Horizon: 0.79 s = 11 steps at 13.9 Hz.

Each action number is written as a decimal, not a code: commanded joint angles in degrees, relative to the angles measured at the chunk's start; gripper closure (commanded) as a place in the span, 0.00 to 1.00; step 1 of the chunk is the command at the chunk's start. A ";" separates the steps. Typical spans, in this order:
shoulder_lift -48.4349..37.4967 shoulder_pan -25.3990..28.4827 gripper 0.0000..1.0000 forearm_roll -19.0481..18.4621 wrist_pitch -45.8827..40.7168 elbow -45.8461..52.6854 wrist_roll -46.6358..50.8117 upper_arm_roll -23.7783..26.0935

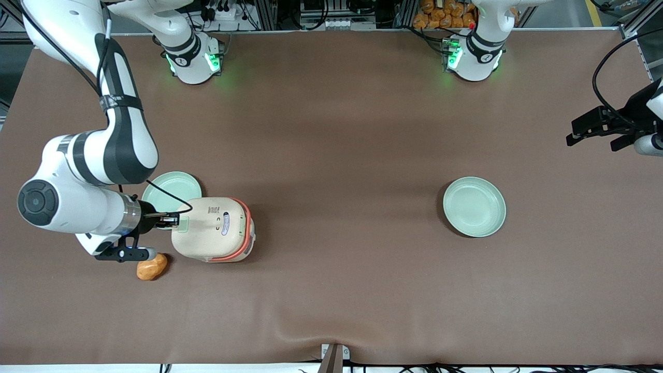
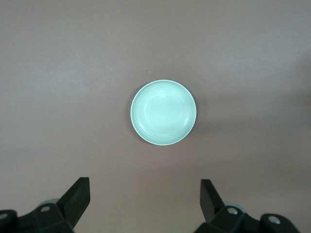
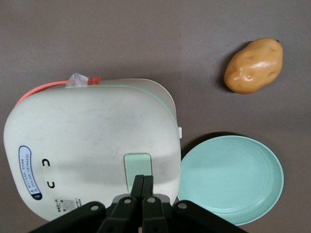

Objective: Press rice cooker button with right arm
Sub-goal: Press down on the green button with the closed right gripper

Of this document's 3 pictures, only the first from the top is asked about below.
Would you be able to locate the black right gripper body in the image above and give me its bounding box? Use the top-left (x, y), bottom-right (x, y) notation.
top-left (139, 201), bottom-right (167, 235)

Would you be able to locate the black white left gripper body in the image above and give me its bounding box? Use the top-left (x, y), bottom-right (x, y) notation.
top-left (622, 78), bottom-right (663, 136)

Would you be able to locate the cream rice cooker orange trim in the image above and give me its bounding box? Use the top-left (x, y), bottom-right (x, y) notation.
top-left (171, 197), bottom-right (255, 263)

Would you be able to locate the pale green round plate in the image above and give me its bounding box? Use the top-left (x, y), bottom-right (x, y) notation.
top-left (443, 177), bottom-right (507, 238)
top-left (141, 171), bottom-right (203, 213)

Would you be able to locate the orange-brown bread roll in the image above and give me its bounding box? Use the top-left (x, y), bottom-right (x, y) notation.
top-left (137, 253), bottom-right (168, 281)

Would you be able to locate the brown table cover mat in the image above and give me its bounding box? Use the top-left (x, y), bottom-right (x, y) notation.
top-left (0, 28), bottom-right (663, 366)

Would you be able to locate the bag of orange breads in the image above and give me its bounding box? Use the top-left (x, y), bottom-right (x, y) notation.
top-left (413, 0), bottom-right (478, 30)

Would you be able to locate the white power strip with plugs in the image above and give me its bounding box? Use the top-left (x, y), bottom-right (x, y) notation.
top-left (205, 0), bottom-right (249, 22)

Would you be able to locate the white connector block row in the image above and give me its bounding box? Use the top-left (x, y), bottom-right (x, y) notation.
top-left (302, 18), bottom-right (376, 30)

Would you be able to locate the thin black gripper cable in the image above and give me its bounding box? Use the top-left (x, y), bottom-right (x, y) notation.
top-left (118, 179), bottom-right (194, 214)

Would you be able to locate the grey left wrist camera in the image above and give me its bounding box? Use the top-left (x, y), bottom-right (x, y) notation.
top-left (633, 133), bottom-right (663, 157)

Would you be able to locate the black looping cable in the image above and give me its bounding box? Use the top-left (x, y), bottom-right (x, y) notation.
top-left (593, 32), bottom-right (663, 130)

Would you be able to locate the aluminium frame profile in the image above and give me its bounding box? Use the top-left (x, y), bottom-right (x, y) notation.
top-left (619, 0), bottom-right (663, 39)

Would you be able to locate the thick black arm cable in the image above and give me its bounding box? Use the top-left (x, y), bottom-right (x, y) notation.
top-left (20, 0), bottom-right (112, 99)

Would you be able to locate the grey metal table bracket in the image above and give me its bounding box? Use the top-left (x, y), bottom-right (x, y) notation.
top-left (321, 343), bottom-right (351, 373)

